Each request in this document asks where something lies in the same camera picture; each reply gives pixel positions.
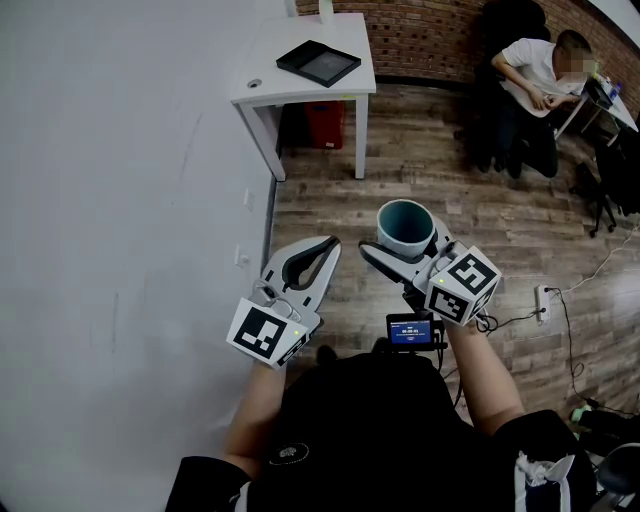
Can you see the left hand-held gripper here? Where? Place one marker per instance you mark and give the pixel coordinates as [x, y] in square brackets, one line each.
[260, 332]

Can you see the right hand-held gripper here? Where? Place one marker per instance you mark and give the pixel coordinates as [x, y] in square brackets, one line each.
[457, 295]

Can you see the teal cup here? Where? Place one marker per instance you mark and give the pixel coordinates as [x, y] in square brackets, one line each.
[400, 239]

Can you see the person's right forearm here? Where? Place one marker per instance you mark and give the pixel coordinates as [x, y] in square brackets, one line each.
[482, 385]

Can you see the person's left forearm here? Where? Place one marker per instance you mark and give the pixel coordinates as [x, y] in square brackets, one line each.
[255, 415]

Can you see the small black display device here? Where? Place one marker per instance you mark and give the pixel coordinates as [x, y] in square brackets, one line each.
[410, 331]

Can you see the white power strip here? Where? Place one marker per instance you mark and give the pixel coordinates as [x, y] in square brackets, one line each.
[543, 304]

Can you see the red box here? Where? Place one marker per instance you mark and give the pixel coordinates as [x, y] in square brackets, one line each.
[325, 125]

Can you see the person's black shirt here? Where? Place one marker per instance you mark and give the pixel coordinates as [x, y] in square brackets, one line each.
[370, 440]

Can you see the white table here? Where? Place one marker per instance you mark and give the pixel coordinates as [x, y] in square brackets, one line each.
[310, 75]

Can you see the black office chair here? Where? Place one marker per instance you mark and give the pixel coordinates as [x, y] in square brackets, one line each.
[607, 185]

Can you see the black square tray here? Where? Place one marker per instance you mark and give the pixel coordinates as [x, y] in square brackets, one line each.
[318, 62]

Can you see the green object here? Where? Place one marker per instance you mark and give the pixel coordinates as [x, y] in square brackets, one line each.
[582, 416]

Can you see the black high-back chair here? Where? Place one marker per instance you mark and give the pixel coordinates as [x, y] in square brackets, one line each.
[510, 25]

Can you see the white desk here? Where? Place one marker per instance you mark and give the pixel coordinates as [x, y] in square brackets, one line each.
[620, 112]

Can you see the white stand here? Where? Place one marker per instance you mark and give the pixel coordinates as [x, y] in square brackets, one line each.
[325, 11]

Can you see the black round stool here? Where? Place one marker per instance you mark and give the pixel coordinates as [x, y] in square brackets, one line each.
[620, 472]

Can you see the white wall socket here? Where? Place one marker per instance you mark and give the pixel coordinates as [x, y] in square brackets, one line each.
[242, 257]
[249, 200]

